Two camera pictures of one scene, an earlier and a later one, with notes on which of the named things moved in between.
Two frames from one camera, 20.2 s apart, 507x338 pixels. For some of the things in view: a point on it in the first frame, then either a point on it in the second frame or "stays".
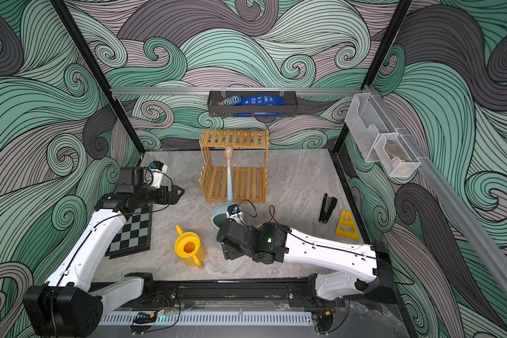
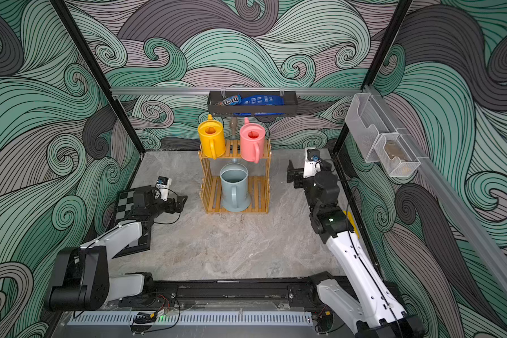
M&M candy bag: x=234 y=100 stays
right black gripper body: x=234 y=250 to x=308 y=184
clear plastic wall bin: x=366 y=120 stays
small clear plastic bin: x=396 y=155 stays
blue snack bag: x=263 y=100 stays
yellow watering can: x=188 y=247 to x=211 y=135
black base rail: x=235 y=294 stays
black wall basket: x=289 y=110 stays
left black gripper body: x=159 y=196 to x=168 y=206
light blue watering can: x=220 y=212 to x=234 y=182
